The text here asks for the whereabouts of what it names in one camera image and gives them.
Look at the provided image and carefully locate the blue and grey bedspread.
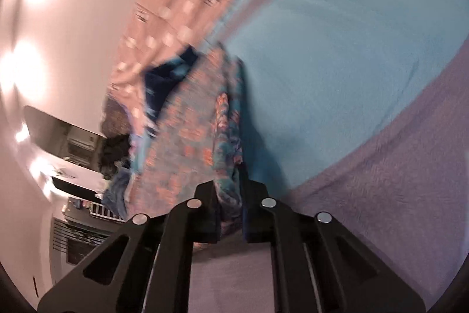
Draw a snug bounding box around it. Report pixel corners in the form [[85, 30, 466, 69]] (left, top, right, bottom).
[[208, 0, 468, 312]]

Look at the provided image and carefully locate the navy star blanket roll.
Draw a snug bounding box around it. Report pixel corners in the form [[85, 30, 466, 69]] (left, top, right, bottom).
[[144, 45, 199, 123]]

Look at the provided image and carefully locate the dark blue towel pile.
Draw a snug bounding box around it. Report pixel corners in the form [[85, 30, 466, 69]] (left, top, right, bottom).
[[102, 168, 132, 220]]

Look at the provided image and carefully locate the white shelf rack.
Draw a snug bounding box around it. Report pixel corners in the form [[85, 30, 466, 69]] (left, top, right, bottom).
[[89, 202, 125, 223]]

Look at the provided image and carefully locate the black clothes pile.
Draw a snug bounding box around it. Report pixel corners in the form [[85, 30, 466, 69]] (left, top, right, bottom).
[[98, 134, 130, 180]]

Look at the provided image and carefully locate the floral teal orange garment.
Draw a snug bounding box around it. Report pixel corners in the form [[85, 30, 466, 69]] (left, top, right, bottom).
[[125, 46, 244, 234]]

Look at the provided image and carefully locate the pink polka dot sheet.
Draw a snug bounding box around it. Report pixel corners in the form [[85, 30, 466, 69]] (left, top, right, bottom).
[[110, 0, 294, 138]]

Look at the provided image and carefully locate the purple patterned pillow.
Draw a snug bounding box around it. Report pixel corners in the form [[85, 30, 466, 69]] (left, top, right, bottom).
[[100, 95, 133, 138]]

